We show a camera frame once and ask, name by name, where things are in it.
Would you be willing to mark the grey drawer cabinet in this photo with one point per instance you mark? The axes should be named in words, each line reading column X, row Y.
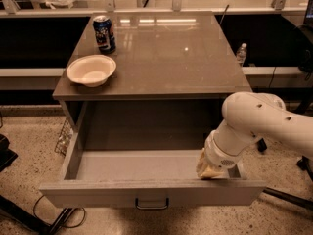
column 173, row 71

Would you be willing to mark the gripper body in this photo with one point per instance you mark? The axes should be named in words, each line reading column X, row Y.
column 217, row 158

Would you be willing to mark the wire mesh waste basket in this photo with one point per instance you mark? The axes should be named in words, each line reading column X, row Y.
column 64, row 139

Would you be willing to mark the clear plastic water bottle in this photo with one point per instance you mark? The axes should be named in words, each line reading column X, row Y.
column 241, row 54

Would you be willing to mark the white paper bowl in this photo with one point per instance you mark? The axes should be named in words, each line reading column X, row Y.
column 91, row 71

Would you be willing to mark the grey top drawer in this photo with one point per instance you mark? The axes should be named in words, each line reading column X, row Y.
column 143, row 154

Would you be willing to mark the black office chair base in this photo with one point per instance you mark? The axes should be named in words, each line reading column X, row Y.
column 304, row 164

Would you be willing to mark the black table leg left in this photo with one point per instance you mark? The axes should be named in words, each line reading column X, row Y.
column 14, row 212

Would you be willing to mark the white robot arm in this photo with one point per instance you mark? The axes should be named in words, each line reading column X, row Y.
column 247, row 118

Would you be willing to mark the blue soda can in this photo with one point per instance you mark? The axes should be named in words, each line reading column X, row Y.
column 104, row 34

